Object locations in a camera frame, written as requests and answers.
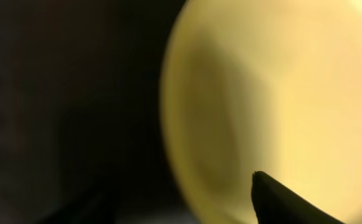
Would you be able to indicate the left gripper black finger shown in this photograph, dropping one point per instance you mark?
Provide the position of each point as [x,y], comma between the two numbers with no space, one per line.
[274,203]

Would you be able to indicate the yellow plate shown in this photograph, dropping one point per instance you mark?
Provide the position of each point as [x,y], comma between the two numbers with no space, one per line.
[257,88]

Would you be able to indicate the brown serving tray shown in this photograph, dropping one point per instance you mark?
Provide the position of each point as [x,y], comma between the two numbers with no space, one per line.
[80,137]

